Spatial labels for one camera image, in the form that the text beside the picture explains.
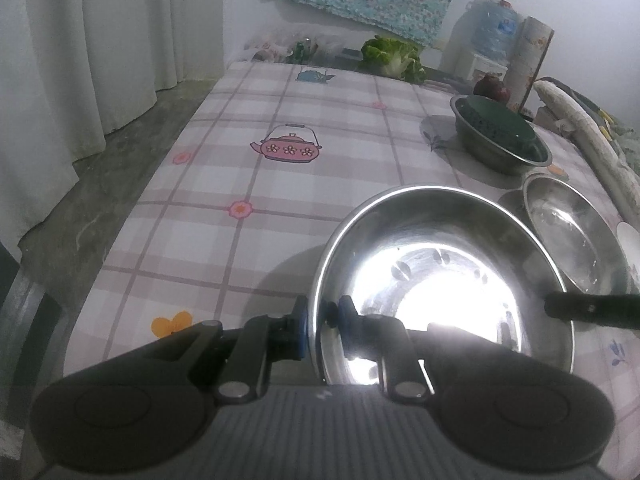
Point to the rolled white mat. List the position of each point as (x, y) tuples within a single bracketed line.
[(528, 53)]

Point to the white ceramic plate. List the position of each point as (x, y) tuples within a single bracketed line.
[(629, 239)]

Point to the dark red onion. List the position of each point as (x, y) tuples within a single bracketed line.
[(492, 87)]

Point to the checked floral tablecloth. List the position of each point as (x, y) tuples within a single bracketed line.
[(234, 220)]

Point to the blue water jug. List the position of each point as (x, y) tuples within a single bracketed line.
[(495, 29)]

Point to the large steel plate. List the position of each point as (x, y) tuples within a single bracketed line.
[(576, 236)]

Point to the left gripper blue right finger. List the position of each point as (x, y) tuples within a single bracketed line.
[(384, 340)]

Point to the white rolled bed edge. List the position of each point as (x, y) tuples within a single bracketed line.
[(579, 121)]

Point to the deep steel bowl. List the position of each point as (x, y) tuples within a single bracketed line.
[(491, 155)]

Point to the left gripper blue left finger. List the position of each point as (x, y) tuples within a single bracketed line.
[(250, 352)]

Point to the white curtain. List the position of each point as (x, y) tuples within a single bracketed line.
[(72, 72)]

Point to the green leafy lettuce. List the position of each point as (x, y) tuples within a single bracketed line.
[(393, 58)]

